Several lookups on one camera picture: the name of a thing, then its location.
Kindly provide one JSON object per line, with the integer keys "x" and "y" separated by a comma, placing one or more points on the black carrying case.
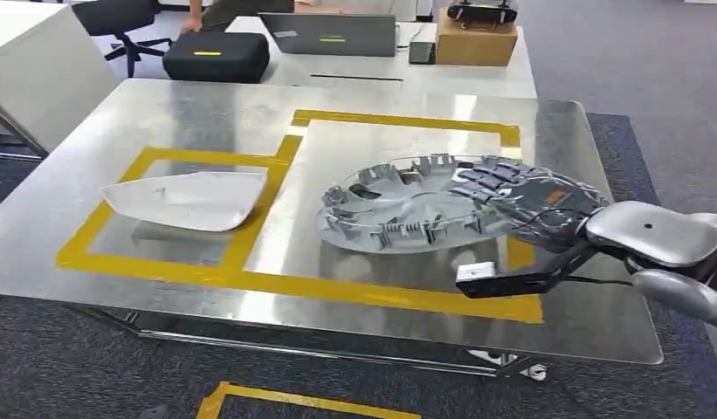
{"x": 216, "y": 58}

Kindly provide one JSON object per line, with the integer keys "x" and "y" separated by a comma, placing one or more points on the white cabinet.
{"x": 40, "y": 69}

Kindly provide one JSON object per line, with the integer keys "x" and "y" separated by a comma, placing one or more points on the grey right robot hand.
{"x": 543, "y": 202}

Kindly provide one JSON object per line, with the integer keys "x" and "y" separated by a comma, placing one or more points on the person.
{"x": 242, "y": 8}

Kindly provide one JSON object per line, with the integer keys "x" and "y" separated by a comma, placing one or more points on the white mirror cover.
{"x": 190, "y": 199}

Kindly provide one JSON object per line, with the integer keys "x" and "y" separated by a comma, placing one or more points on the black office chair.
{"x": 118, "y": 17}

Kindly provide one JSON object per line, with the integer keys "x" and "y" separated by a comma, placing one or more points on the white desk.
{"x": 468, "y": 81}

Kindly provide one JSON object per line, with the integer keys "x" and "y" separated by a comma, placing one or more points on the silver plastic hubcap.
{"x": 404, "y": 214}

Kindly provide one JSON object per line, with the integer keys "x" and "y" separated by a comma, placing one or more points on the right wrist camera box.
{"x": 476, "y": 273}

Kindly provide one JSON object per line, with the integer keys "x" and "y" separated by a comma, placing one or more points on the steel bench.
{"x": 190, "y": 115}

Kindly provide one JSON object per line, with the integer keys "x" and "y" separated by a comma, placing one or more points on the grey laptop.
{"x": 329, "y": 35}

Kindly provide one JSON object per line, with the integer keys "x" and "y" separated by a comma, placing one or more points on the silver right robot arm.
{"x": 653, "y": 231}

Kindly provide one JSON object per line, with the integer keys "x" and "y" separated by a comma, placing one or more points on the black headset device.
{"x": 482, "y": 11}

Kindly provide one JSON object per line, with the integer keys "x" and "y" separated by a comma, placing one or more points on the cardboard box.
{"x": 476, "y": 46}

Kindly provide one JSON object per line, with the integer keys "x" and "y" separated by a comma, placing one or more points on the yellow floor tape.
{"x": 300, "y": 402}

